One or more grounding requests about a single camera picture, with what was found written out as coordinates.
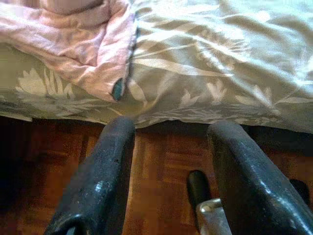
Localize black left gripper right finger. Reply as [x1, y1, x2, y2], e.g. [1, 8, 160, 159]
[206, 122, 313, 235]

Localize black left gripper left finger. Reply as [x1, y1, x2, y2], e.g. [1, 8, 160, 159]
[44, 117, 136, 235]

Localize pink cartoon blanket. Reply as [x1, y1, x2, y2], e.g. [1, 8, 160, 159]
[0, 0, 137, 102]

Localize silver robot left leg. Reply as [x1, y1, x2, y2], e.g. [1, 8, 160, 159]
[195, 198, 233, 235]

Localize black robot left foot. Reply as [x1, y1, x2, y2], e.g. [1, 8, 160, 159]
[187, 170, 213, 221]

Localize black robot foot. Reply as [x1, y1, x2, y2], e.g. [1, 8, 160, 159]
[187, 170, 213, 221]
[290, 178, 311, 209]

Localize black robot right foot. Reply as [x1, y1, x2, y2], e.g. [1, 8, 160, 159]
[290, 178, 311, 209]

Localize grey leaf-pattern bedsheet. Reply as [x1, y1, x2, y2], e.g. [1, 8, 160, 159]
[0, 0, 313, 134]

